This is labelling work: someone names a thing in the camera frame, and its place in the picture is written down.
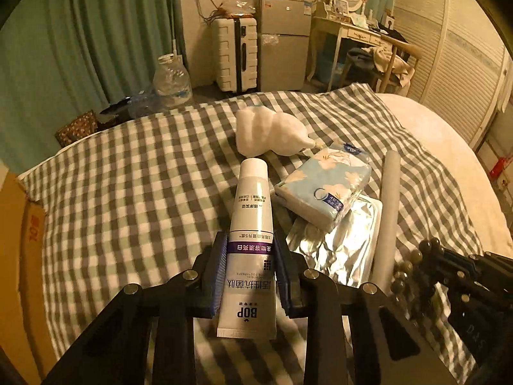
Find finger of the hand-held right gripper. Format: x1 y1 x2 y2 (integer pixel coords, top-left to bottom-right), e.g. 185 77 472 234
421 241 482 289
473 251 513 283

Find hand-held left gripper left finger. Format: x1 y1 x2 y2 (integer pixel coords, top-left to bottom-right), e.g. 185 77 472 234
40 232 230 385

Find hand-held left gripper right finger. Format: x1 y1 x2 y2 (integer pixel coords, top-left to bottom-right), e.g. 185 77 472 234
276 244 458 385

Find dark bead bracelet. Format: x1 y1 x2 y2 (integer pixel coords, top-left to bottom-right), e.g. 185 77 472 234
391 238 445 323

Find white toothpaste tube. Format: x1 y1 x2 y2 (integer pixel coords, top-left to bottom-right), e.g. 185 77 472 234
216 158 279 339

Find brown cardboard box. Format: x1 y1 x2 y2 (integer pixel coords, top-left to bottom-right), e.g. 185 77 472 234
0 168 59 385

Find silver foil packet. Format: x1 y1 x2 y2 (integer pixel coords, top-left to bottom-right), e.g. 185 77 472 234
286 196 383 285

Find white cylinder roll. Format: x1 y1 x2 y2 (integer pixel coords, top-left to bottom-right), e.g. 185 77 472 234
371 150 401 295

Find blue floral tissue pack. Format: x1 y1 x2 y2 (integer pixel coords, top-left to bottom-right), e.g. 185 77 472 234
274 144 371 233

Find green white checked cloth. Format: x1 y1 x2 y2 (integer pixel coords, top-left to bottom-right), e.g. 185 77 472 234
18 84 487 385

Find white plastic bag bundle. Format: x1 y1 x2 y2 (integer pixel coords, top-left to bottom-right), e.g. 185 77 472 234
236 106 317 157

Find pack of water bottles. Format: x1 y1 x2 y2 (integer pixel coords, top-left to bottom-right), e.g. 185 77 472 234
128 88 161 117

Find pile of dark clothes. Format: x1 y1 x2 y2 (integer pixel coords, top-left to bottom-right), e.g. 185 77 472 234
98 96 133 123

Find large clear water jug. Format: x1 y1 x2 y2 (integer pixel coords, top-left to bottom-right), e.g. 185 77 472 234
154 54 192 109

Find cream garment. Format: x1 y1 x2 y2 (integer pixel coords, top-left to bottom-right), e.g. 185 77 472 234
371 46 415 85

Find brown patterned bag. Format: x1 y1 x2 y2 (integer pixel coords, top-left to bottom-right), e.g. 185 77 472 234
55 113 99 147

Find white louvered wardrobe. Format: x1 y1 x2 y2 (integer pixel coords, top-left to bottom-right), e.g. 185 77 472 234
395 0 513 161

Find wooden chair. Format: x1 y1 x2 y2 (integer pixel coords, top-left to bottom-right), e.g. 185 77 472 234
339 34 423 97

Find blue bin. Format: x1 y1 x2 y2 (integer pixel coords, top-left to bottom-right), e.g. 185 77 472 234
329 54 349 77

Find white suitcase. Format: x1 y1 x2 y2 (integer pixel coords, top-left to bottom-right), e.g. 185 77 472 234
211 16 259 94

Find black bag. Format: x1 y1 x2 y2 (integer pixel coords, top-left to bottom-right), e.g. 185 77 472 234
379 20 409 43

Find silver fridge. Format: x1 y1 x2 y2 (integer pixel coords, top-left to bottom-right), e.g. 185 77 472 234
256 0 313 93

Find white dressing table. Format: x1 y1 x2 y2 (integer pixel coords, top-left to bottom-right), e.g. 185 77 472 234
307 2 395 85

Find wide green curtain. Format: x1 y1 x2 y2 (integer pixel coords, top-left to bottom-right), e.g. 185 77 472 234
0 0 189 175

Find clear plastic bags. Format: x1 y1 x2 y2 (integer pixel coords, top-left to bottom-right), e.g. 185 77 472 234
218 0 257 19

